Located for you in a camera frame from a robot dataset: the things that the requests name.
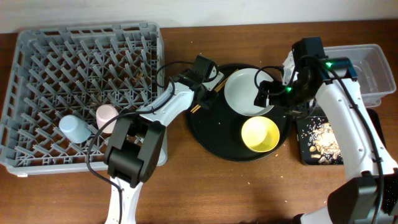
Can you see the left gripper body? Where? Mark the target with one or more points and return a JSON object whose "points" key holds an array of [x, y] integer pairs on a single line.
{"points": [[209, 98]]}

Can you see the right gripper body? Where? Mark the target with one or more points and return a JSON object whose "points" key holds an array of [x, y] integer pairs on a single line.
{"points": [[290, 95]]}

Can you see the wooden chopstick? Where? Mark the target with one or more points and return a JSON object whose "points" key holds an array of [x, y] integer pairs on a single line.
{"points": [[195, 108], [223, 83]]}

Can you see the grey round plate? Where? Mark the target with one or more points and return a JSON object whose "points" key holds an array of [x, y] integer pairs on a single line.
{"points": [[240, 93]]}

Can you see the yellow bowl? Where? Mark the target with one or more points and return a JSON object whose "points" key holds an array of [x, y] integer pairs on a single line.
{"points": [[260, 134]]}

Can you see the food scraps pile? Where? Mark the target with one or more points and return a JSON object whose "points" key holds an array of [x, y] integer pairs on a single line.
{"points": [[322, 144]]}

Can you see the pink plastic cup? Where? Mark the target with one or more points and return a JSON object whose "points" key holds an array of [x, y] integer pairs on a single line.
{"points": [[103, 114]]}

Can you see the blue plastic cup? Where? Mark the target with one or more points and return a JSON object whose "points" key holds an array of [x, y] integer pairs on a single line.
{"points": [[74, 128]]}

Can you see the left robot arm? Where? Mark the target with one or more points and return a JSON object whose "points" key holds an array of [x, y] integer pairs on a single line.
{"points": [[138, 144]]}

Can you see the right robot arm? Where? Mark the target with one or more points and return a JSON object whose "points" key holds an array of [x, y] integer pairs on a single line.
{"points": [[370, 193]]}

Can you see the clear plastic waste bin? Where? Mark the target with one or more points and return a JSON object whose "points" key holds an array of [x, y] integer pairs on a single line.
{"points": [[374, 74]]}

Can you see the grey plastic dishwasher rack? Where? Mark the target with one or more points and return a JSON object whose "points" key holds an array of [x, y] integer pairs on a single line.
{"points": [[72, 71]]}

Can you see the black rectangular tray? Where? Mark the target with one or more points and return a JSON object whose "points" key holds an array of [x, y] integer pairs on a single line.
{"points": [[302, 126]]}

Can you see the round black serving tray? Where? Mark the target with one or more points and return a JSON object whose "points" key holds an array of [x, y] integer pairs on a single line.
{"points": [[218, 130]]}

